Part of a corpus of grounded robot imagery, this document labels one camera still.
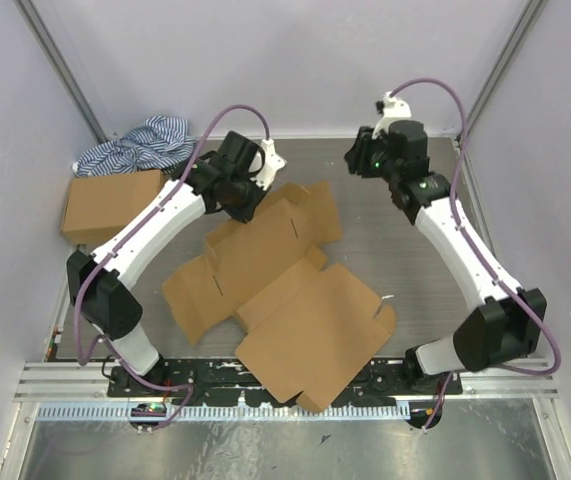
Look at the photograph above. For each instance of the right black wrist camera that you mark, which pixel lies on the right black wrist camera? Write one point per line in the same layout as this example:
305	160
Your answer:
399	138

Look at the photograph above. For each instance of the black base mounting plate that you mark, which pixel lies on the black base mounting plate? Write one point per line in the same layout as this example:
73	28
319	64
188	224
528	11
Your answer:
224	382

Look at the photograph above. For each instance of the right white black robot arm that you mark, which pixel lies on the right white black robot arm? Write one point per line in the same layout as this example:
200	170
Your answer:
502	321

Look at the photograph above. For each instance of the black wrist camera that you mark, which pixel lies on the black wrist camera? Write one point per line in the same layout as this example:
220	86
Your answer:
399	138
240	152

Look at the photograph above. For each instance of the closed brown cardboard box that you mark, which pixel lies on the closed brown cardboard box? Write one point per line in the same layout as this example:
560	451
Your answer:
97	208

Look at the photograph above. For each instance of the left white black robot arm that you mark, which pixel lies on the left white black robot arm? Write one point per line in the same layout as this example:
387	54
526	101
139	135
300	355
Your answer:
100	283

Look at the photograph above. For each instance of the brown cardboard box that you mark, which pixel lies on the brown cardboard box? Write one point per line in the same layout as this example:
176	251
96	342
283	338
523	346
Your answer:
310	326
97	208

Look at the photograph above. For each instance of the white slotted cable duct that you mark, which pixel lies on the white slotted cable duct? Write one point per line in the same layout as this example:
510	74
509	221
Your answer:
125	411

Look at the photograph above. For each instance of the aluminium corner post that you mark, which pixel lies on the aluminium corner post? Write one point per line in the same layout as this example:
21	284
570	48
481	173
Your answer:
53	54
510	49

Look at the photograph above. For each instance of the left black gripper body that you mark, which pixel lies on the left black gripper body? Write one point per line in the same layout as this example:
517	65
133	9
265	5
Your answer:
246	195

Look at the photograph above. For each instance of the aluminium front rail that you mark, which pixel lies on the aluminium front rail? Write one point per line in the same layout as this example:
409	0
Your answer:
68	381

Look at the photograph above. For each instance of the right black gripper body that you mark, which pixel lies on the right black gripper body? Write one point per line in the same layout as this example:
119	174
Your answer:
380	163

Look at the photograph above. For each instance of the right aluminium corner post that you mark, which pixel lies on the right aluminium corner post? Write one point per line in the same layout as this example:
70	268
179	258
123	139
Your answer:
510	49

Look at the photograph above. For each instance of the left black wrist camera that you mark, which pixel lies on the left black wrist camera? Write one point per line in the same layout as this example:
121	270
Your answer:
240	152

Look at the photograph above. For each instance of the blue striped crumpled cloth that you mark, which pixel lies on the blue striped crumpled cloth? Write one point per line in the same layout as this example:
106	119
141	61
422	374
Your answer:
158	143

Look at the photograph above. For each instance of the left aluminium corner post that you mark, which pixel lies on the left aluminium corner post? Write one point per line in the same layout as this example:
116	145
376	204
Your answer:
53	54

